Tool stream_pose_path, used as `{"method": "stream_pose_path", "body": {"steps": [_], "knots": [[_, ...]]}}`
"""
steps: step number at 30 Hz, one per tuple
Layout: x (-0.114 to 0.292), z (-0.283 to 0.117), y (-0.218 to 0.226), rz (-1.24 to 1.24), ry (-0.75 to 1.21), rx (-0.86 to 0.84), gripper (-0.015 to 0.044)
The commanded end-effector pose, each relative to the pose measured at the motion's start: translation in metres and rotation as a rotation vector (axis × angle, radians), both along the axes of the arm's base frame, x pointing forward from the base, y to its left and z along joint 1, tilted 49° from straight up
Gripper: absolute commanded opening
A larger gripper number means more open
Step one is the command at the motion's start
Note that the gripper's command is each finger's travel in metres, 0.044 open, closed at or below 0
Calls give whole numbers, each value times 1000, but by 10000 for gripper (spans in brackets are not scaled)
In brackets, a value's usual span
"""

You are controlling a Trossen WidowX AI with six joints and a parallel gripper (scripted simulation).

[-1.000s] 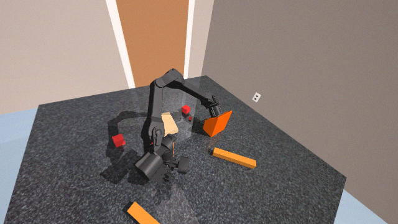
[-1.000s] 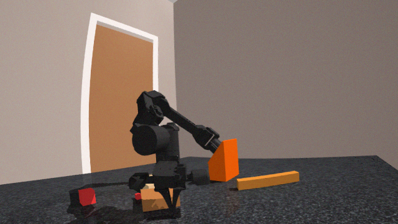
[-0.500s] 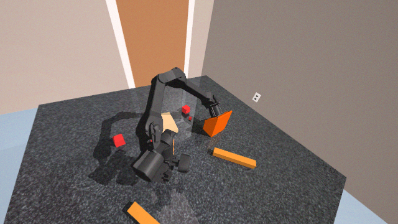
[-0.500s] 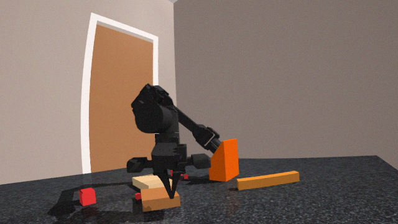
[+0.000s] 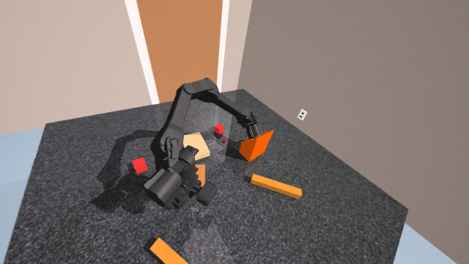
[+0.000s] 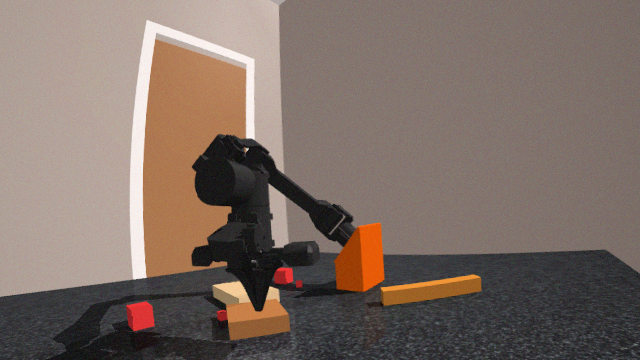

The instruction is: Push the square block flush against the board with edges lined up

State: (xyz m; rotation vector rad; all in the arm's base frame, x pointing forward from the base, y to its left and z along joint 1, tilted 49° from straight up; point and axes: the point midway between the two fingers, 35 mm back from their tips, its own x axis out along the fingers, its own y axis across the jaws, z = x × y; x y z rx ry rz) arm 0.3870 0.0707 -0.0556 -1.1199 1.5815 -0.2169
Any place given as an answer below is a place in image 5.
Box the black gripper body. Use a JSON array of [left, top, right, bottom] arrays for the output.
[[182, 167, 217, 206]]

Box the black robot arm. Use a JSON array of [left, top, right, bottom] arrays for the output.
[[141, 78, 264, 210]]

